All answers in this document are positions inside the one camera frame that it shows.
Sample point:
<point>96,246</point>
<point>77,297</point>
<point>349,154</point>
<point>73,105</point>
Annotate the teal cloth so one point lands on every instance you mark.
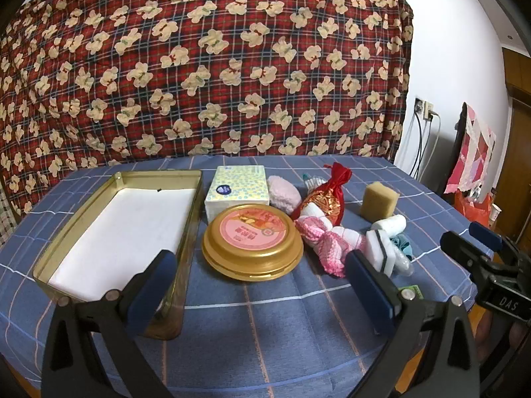
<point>404,246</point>

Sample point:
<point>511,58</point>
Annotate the brown wooden door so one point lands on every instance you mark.
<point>518,132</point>

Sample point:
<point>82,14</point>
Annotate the white foam tin liner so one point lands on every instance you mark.
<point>124,224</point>

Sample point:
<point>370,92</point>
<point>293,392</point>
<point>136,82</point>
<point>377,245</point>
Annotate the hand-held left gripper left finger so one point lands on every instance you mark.
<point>149,294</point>

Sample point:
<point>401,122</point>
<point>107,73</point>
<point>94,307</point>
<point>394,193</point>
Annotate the blue plaid bed sheet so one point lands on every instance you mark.
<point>290,319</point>

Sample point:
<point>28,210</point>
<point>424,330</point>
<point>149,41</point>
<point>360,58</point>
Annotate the person's right hand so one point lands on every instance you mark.
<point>483,333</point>

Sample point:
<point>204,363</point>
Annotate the dotted tissue box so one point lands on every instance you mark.
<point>236,186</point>

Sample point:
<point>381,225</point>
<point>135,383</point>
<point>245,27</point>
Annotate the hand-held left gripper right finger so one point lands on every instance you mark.
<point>369,286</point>

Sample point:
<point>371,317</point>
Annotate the pink fluffy puff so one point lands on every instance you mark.
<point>282,195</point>

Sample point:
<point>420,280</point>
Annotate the green tissue packet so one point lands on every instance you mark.
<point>412,291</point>

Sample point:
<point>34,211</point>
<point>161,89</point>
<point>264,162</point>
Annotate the cotton swab bag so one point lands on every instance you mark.
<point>313,182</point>

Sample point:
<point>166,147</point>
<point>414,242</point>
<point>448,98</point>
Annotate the green checked cloth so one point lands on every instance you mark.
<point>6,219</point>

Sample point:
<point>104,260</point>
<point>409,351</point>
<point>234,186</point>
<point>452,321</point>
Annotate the white paper cup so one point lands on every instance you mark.
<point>495,217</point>

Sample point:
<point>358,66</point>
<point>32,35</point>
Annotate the white and black sponge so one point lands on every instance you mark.
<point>379,248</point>

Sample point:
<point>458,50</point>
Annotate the round gold tin pink lid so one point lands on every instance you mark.
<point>249,232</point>

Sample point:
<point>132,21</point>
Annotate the gold rectangular tin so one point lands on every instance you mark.
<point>186,257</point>

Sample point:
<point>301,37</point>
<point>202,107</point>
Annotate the red plaid bear-print blanket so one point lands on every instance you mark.
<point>207,70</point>

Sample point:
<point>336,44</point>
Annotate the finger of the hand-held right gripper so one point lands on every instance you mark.
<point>483,233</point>
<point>460,249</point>

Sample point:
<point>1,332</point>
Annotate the orange plastic bag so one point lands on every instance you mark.
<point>473,211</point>

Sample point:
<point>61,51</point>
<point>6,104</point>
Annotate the white cloth pink crochet edge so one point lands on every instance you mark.
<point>327,244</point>

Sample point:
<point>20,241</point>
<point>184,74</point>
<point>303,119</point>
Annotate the white towel roll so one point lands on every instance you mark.
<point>390,224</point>

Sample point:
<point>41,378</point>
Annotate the white wall socket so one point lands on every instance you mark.
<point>428,110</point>
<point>419,105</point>

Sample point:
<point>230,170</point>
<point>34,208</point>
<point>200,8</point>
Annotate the yellow sponge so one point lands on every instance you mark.
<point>377,201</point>

